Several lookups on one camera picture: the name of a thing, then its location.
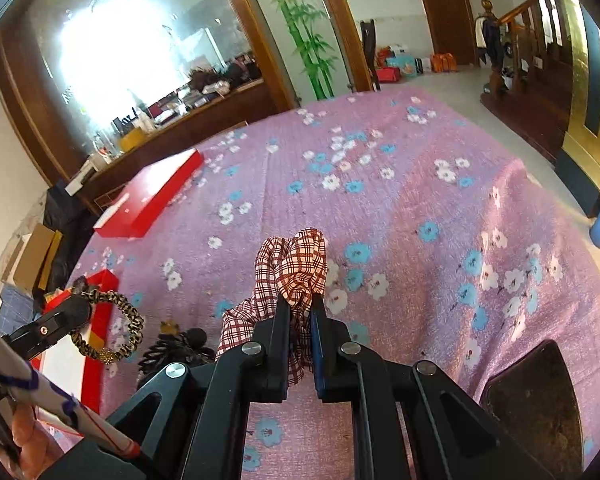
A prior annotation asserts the black claw hair clip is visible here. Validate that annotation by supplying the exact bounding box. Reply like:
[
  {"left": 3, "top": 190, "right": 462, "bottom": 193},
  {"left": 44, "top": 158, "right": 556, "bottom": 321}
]
[{"left": 136, "top": 321, "right": 215, "bottom": 390}]

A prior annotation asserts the leopard print hair tie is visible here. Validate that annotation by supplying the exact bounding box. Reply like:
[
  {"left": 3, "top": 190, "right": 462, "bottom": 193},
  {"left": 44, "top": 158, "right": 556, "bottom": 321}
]
[{"left": 70, "top": 284, "right": 145, "bottom": 365}]

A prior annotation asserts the red plaid scrunchie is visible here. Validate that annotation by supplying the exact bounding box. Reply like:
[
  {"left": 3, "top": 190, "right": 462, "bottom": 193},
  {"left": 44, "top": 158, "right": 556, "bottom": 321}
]
[{"left": 216, "top": 228, "right": 327, "bottom": 385}]

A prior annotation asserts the left hand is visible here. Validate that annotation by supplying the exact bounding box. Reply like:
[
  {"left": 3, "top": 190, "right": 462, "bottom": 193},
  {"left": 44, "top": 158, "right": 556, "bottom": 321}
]
[{"left": 0, "top": 403, "right": 64, "bottom": 480}]

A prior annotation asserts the red tray box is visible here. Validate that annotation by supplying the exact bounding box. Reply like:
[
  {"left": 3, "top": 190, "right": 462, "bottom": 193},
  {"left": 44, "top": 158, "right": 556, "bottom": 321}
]
[{"left": 29, "top": 268, "right": 121, "bottom": 416}]

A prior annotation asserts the cardboard box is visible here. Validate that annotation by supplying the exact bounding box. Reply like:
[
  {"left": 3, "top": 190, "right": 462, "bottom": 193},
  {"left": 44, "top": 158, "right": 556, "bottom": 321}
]
[{"left": 12, "top": 224, "right": 62, "bottom": 296}]

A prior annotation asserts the red box lid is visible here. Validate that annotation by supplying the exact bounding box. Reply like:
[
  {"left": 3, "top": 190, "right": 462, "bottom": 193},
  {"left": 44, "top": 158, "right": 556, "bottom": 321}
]
[{"left": 94, "top": 148, "right": 204, "bottom": 238}]

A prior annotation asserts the floral purple bedspread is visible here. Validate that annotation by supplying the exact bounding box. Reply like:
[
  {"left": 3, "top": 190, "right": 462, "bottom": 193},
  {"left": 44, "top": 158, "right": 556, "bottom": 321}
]
[{"left": 73, "top": 88, "right": 600, "bottom": 474}]

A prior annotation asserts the yellow box on shelf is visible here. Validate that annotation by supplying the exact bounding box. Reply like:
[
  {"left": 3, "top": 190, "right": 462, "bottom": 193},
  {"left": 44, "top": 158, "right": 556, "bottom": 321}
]
[{"left": 119, "top": 127, "right": 147, "bottom": 153}]

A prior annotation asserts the wooden framed mirror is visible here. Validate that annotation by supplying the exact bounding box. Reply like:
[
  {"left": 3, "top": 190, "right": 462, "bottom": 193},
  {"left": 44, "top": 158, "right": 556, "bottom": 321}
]
[{"left": 0, "top": 0, "right": 292, "bottom": 184}]

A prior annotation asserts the gold blue pillar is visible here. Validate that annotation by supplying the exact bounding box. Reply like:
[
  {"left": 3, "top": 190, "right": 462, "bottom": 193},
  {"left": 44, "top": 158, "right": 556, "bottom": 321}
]
[{"left": 555, "top": 0, "right": 600, "bottom": 218}]

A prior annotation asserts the bamboo painted panel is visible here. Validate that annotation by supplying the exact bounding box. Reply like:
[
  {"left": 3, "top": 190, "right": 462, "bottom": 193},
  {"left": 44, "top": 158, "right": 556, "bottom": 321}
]
[{"left": 256, "top": 0, "right": 351, "bottom": 105}]

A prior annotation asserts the brown wooden door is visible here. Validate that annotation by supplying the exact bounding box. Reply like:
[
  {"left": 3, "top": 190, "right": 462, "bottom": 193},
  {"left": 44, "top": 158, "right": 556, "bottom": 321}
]
[{"left": 422, "top": 0, "right": 478, "bottom": 66}]

